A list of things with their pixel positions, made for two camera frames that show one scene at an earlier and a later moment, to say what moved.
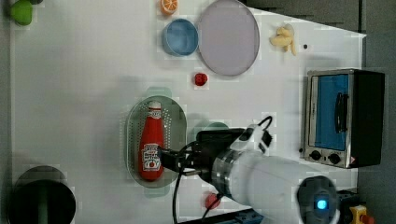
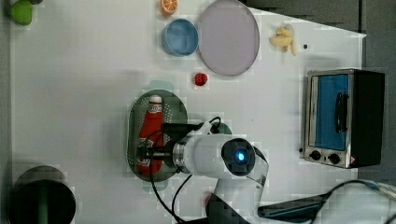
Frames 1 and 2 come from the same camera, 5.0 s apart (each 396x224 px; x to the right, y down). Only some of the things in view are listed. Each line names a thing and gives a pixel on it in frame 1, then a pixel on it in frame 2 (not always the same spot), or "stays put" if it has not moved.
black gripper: x=199 y=161 -> x=172 y=133
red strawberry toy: x=201 y=79 stays put
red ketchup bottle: x=151 y=136 stays put
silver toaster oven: x=344 y=118 stays put
